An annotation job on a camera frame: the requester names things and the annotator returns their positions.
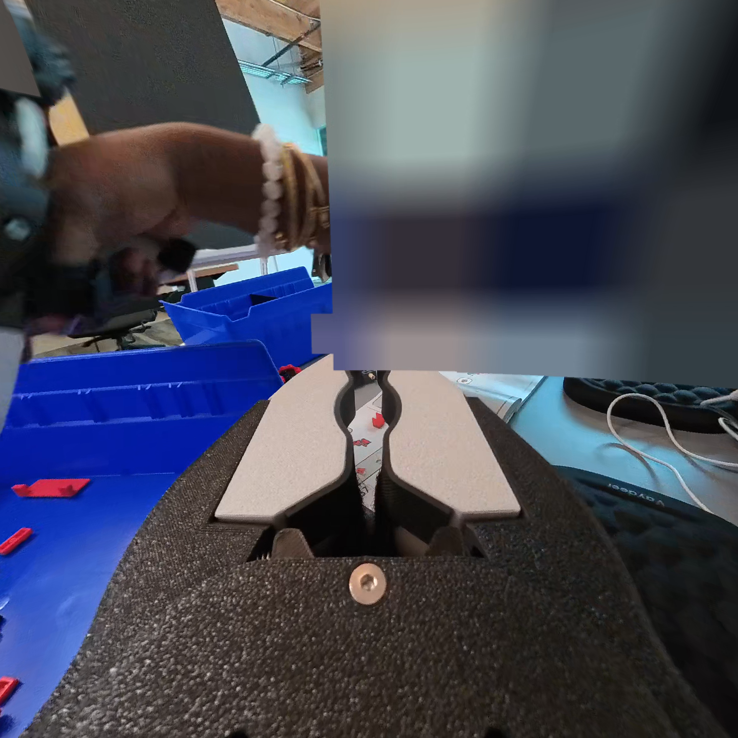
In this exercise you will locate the blue plastic bin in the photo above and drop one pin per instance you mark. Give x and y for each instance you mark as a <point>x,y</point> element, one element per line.
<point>115,432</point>
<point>259,323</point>

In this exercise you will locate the black flat panel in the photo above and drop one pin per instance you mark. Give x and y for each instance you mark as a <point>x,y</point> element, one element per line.
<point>144,57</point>

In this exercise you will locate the black quilted wrist rest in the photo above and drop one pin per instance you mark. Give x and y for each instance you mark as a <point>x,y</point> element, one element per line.
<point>680,576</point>
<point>588,395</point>

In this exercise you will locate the red and black lego car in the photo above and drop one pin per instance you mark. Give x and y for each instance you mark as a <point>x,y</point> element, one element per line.
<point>288,372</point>

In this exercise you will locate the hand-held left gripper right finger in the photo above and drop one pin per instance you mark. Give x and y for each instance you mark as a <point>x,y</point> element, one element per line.
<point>455,455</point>

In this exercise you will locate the person's right hand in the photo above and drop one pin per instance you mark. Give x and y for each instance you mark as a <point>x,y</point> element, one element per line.
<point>144,184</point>

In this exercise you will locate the black office chair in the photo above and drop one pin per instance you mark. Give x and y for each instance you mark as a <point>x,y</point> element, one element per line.
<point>115,323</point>

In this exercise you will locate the gold bangles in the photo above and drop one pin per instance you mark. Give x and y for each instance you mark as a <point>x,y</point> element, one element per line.
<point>297,196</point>

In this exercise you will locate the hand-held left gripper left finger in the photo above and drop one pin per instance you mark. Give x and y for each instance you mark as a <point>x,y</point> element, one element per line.
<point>282,455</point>

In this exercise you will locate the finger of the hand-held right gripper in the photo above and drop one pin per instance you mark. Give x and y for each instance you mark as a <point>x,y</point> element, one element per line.
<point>8,363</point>

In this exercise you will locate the pale wood-edged tabletop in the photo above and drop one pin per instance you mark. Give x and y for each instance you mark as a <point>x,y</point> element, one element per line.
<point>66,124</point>

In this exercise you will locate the white lego instruction booklet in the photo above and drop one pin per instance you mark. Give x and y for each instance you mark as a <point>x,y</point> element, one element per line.
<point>490,398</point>

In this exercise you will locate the red lego piece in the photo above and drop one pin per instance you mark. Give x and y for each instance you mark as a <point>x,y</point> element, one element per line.
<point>7,690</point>
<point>14,542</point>

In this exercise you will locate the long red lego plate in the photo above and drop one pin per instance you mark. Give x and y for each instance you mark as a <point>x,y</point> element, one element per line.
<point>46,489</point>

